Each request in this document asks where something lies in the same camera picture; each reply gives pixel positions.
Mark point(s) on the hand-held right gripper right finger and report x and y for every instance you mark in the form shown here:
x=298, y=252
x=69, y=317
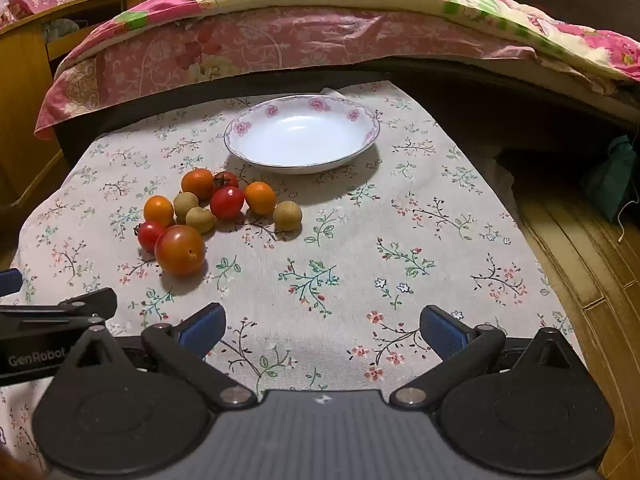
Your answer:
x=442, y=332

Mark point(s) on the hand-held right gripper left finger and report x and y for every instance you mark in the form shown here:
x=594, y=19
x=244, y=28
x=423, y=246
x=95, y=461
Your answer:
x=200, y=330

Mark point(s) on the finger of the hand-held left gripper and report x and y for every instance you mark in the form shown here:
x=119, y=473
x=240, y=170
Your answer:
x=85, y=305
x=9, y=282

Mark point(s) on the large red tomato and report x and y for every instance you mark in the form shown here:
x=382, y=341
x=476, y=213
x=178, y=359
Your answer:
x=180, y=251

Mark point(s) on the red cherry tomato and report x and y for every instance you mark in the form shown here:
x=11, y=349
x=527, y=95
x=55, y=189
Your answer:
x=148, y=235
x=227, y=179
x=227, y=204

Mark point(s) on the tan longan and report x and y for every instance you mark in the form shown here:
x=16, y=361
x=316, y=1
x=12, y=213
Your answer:
x=287, y=215
x=184, y=202
x=200, y=220

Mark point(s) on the small orange tangerine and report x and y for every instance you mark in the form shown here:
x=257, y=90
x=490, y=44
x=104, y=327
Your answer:
x=260, y=198
x=159, y=211
x=197, y=183

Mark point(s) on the white floral-rimmed plate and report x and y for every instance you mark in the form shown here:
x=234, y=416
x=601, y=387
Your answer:
x=300, y=135

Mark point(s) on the floral sprig tablecloth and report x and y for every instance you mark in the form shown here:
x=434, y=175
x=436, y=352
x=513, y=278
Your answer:
x=360, y=245

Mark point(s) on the wooden desk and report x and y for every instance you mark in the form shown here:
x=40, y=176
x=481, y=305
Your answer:
x=20, y=110

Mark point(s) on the green bag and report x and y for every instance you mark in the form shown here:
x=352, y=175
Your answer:
x=615, y=180

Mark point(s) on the grey cloth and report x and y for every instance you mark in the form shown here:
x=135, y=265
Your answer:
x=62, y=30

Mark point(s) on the pink floral bed sheet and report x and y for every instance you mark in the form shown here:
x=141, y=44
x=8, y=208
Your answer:
x=300, y=40

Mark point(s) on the dark bed frame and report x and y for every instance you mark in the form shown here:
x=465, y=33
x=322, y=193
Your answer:
x=450, y=95

